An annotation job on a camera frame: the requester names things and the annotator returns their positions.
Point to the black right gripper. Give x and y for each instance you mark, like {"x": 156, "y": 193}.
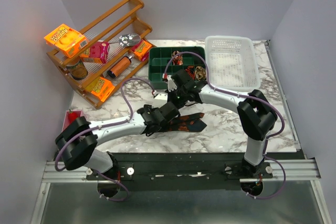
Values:
{"x": 170, "y": 99}

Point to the wooden three-tier rack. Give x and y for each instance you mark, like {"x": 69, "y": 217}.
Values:
{"x": 108, "y": 27}

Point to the lower orange sponge box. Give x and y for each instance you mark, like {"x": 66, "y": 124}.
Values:
{"x": 100, "y": 88}

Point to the small orange pink box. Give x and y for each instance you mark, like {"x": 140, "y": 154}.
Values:
{"x": 141, "y": 48}

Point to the white plastic basket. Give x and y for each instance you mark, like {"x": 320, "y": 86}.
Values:
{"x": 232, "y": 63}

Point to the aluminium frame rail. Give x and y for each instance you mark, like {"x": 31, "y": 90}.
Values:
{"x": 296, "y": 170}

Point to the black cloth in tray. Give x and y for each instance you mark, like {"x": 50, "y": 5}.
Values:
{"x": 198, "y": 50}

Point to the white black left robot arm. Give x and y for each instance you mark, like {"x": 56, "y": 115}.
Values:
{"x": 77, "y": 143}

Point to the dark orange-patterned necktie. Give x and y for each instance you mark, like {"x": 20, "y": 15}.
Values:
{"x": 188, "y": 123}

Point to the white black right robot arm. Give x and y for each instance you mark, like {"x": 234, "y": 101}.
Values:
{"x": 256, "y": 115}

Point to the rolled orange black tie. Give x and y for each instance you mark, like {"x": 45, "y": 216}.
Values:
{"x": 191, "y": 71}

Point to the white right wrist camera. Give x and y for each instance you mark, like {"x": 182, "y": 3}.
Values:
{"x": 171, "y": 85}

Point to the rolled tie top compartment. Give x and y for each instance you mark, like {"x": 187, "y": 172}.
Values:
{"x": 177, "y": 58}

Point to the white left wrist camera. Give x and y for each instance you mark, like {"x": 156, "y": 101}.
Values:
{"x": 159, "y": 100}

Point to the orange black bottle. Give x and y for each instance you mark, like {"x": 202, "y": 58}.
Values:
{"x": 119, "y": 67}

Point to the food can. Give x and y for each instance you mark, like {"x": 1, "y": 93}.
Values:
{"x": 77, "y": 70}

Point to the green compartment organizer tray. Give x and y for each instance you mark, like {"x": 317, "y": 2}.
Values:
{"x": 160, "y": 58}

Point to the silver metal spoon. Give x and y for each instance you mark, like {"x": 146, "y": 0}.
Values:
{"x": 127, "y": 40}

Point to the pink plastic bin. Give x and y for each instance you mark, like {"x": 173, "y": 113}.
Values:
{"x": 66, "y": 122}

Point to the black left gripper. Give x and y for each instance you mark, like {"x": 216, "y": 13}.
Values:
{"x": 150, "y": 108}

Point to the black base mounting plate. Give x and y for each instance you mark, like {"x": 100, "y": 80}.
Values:
{"x": 176, "y": 172}

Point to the rolled beige patterned tie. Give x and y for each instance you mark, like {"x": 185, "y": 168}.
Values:
{"x": 200, "y": 73}

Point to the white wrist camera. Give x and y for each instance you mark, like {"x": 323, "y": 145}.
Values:
{"x": 171, "y": 85}
{"x": 159, "y": 100}

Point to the large orange sponge box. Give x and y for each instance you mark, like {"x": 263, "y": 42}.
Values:
{"x": 67, "y": 40}

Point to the red toy pepper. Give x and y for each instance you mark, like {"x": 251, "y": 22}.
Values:
{"x": 72, "y": 116}

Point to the pink sponge box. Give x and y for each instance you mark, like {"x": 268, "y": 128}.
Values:
{"x": 97, "y": 53}

